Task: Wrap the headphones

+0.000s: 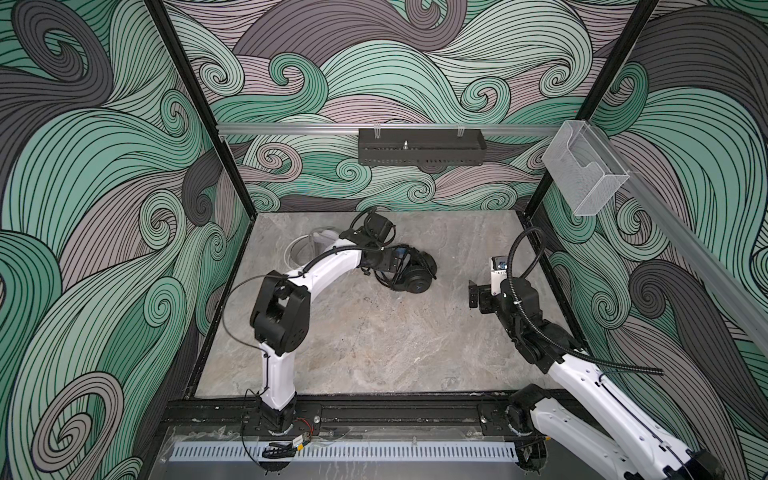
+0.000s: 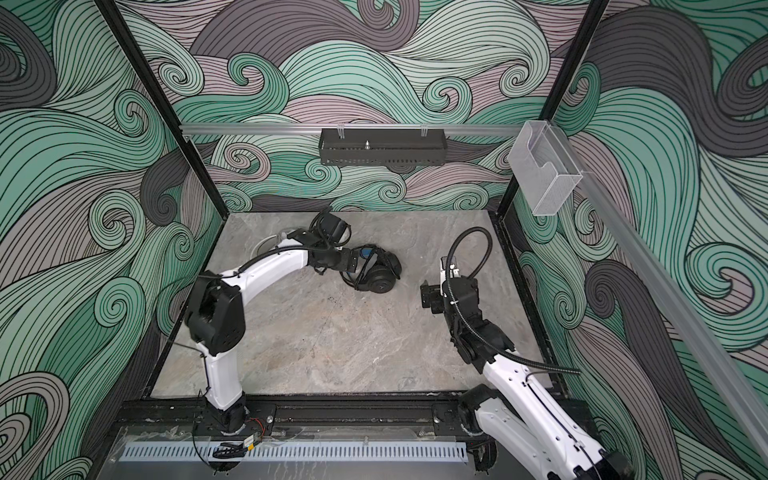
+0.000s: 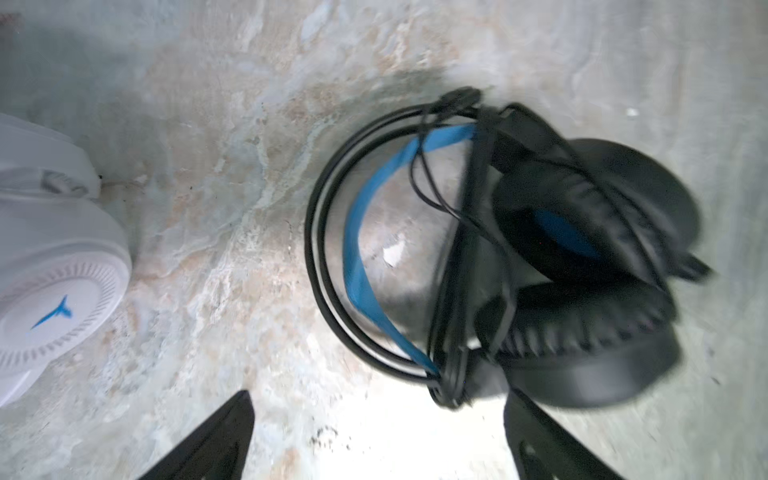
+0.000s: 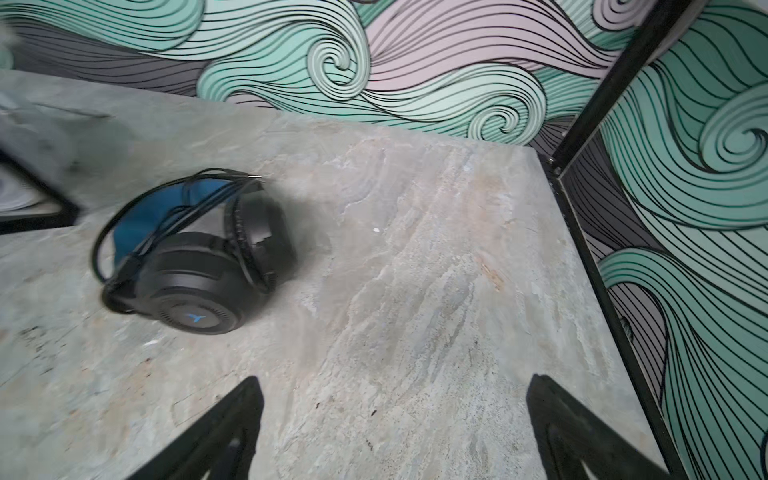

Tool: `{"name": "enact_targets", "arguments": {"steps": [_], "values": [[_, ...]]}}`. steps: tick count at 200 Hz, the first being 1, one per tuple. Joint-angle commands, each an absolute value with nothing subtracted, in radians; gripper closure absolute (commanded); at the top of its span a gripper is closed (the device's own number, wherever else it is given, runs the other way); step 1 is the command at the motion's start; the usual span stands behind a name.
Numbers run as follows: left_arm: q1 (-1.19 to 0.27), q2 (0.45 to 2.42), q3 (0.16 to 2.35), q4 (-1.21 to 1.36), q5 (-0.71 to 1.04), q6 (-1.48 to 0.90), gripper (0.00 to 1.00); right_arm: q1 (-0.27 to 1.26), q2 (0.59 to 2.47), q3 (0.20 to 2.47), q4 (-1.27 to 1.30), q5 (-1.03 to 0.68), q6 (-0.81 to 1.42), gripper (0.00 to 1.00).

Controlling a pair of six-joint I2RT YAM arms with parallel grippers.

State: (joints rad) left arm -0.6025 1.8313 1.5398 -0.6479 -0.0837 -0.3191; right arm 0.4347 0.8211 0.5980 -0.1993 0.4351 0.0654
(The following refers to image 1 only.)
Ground black blue headphones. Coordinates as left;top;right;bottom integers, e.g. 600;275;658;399
374;244;438;294

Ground white headphones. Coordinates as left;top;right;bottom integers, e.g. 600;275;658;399
283;227;340;270

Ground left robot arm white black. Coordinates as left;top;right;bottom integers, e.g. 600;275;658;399
249;207;396;433

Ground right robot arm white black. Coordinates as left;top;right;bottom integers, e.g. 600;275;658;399
468;256;725;479

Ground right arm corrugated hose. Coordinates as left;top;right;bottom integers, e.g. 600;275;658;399
505;226;665;376

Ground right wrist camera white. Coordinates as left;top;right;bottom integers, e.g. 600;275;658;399
490;256;508;296

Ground black perforated wall tray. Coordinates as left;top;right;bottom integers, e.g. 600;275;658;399
358;128;488;169

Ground clear plastic wall bin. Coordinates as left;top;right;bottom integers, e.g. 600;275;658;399
542;120;629;217

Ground aluminium wall rail back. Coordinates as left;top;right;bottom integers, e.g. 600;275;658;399
217;122;560;137

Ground aluminium wall rail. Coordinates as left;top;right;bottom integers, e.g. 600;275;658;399
217;122;560;137
599;133;767;353

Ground white slotted cable duct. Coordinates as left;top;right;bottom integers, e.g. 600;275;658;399
168;441;518;463

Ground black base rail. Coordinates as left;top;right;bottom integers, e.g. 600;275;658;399
163;390;514;436

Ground aluminium wall rail right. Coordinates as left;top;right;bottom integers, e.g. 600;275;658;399
599;133;767;353

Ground black frame post right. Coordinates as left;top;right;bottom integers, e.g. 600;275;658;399
524;0;661;218

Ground black frame post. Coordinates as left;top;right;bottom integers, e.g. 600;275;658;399
144;0;257;222
524;0;661;218

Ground black frame post left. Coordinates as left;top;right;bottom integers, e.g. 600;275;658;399
144;0;257;222

